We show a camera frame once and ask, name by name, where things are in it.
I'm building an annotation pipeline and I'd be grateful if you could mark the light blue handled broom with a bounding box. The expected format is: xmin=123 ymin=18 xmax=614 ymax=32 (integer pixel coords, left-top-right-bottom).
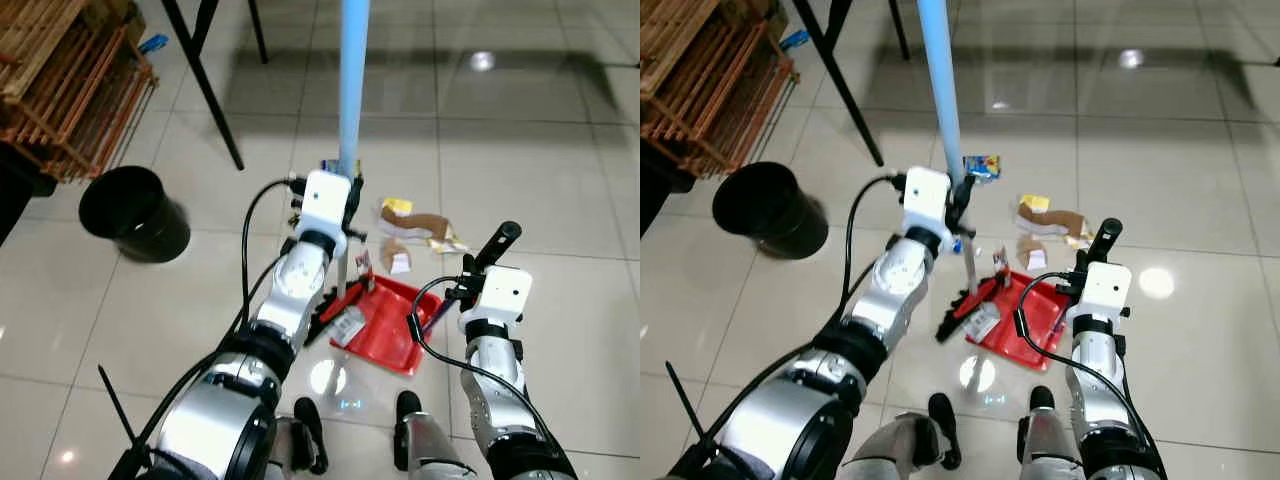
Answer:
xmin=305 ymin=0 xmax=376 ymax=346
xmin=915 ymin=0 xmax=1001 ymax=344

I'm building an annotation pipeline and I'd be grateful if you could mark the yellow and brown wrapper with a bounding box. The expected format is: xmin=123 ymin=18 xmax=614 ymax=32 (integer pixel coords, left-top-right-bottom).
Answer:
xmin=378 ymin=197 xmax=469 ymax=253
xmin=1015 ymin=194 xmax=1093 ymax=249

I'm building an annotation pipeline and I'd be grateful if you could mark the red plastic dustpan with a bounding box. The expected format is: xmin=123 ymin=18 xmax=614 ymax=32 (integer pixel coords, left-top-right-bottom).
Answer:
xmin=965 ymin=268 xmax=1073 ymax=373
xmin=333 ymin=272 xmax=448 ymax=377

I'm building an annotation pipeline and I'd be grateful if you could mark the clear plastic wrapper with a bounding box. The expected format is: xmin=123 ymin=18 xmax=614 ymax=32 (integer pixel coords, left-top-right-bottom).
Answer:
xmin=968 ymin=303 xmax=1003 ymax=344
xmin=330 ymin=306 xmax=367 ymax=348

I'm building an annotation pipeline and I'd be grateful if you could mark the robot right leg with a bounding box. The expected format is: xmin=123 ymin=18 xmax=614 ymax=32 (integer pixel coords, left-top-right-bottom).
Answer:
xmin=1018 ymin=385 xmax=1076 ymax=480
xmin=393 ymin=390 xmax=471 ymax=480

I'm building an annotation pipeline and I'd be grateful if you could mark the robot leg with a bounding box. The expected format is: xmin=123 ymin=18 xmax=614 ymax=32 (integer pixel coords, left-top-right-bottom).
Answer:
xmin=1018 ymin=385 xmax=1076 ymax=480
xmin=850 ymin=393 xmax=963 ymax=480
xmin=393 ymin=390 xmax=471 ymax=480
xmin=270 ymin=397 xmax=329 ymax=480

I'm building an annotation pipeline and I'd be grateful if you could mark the black legged folding table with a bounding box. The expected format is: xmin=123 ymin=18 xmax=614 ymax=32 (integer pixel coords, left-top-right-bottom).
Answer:
xmin=792 ymin=0 xmax=912 ymax=168
xmin=160 ymin=0 xmax=270 ymax=172

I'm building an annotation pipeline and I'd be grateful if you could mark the black plastic waste bin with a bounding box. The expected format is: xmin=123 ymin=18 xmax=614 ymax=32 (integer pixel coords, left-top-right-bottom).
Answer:
xmin=78 ymin=165 xmax=192 ymax=265
xmin=711 ymin=161 xmax=830 ymax=262

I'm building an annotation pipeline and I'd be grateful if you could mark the robot left leg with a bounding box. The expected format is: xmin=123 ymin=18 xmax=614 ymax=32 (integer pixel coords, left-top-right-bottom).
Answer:
xmin=850 ymin=393 xmax=963 ymax=480
xmin=270 ymin=397 xmax=329 ymax=480

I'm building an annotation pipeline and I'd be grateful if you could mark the black zip tie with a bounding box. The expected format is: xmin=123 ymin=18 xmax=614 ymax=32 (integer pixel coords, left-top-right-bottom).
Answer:
xmin=665 ymin=362 xmax=706 ymax=441
xmin=97 ymin=365 xmax=141 ymax=451

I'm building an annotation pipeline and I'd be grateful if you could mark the brown wooden slat rack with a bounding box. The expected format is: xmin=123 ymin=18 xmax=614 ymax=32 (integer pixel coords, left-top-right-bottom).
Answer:
xmin=0 ymin=0 xmax=160 ymax=183
xmin=640 ymin=0 xmax=801 ymax=179

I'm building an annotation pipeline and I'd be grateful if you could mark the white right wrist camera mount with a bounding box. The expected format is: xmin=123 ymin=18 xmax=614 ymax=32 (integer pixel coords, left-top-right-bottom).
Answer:
xmin=477 ymin=265 xmax=534 ymax=323
xmin=1083 ymin=262 xmax=1134 ymax=319

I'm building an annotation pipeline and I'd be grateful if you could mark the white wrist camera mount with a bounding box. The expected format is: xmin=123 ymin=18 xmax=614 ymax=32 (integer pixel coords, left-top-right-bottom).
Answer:
xmin=898 ymin=166 xmax=952 ymax=237
xmin=1083 ymin=262 xmax=1134 ymax=319
xmin=298 ymin=170 xmax=353 ymax=238
xmin=477 ymin=265 xmax=534 ymax=323

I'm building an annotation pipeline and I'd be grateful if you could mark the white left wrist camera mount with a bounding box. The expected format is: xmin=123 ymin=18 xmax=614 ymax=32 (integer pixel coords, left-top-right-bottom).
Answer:
xmin=298 ymin=170 xmax=353 ymax=238
xmin=898 ymin=166 xmax=952 ymax=237

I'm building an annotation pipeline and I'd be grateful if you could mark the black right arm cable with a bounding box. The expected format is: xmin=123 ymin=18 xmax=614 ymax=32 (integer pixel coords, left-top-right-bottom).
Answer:
xmin=1013 ymin=270 xmax=1161 ymax=471
xmin=407 ymin=276 xmax=576 ymax=476

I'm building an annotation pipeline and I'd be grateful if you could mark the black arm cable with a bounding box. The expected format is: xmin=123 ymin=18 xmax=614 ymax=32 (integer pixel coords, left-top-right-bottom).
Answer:
xmin=120 ymin=177 xmax=307 ymax=480
xmin=407 ymin=276 xmax=576 ymax=476
xmin=1013 ymin=270 xmax=1161 ymax=471
xmin=690 ymin=175 xmax=906 ymax=476

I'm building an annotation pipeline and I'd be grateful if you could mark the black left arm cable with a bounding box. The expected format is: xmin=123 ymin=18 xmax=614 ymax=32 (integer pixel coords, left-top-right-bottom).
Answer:
xmin=120 ymin=177 xmax=307 ymax=480
xmin=690 ymin=175 xmax=906 ymax=476

